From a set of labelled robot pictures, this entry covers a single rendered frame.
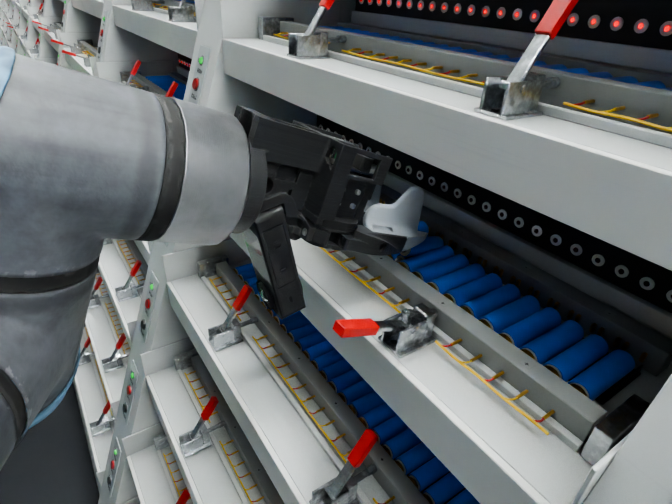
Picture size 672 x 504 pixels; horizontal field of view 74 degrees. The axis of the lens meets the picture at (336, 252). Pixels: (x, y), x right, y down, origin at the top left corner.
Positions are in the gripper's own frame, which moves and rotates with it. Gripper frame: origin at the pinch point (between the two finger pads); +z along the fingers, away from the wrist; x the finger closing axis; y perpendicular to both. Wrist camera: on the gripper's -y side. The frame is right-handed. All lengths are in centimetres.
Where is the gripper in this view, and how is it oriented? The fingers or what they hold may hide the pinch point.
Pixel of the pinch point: (400, 232)
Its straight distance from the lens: 45.5
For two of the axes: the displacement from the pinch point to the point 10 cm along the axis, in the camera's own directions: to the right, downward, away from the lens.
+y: 3.3, -8.9, -3.0
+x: -5.7, -4.5, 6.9
